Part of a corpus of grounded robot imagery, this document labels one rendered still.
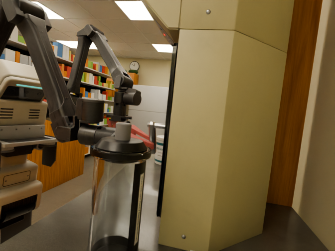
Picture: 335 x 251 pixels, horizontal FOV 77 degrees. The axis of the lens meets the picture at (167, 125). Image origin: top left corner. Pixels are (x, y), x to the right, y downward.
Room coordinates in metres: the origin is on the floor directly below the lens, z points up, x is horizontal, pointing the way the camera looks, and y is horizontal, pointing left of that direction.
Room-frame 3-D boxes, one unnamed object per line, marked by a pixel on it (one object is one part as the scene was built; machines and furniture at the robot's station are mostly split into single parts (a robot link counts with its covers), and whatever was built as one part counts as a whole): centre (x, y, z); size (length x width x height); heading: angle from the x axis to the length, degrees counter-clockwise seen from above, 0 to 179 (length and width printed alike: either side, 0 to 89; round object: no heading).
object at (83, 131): (0.57, 0.20, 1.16); 0.07 x 0.06 x 0.07; 79
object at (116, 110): (0.97, 0.22, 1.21); 0.10 x 0.07 x 0.07; 78
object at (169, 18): (0.62, 0.02, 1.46); 0.32 x 0.11 x 0.10; 168
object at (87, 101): (0.58, 0.23, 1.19); 0.12 x 0.09 x 0.11; 69
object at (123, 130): (0.38, 0.08, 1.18); 0.09 x 0.09 x 0.07
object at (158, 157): (1.18, -0.01, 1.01); 0.13 x 0.13 x 0.15
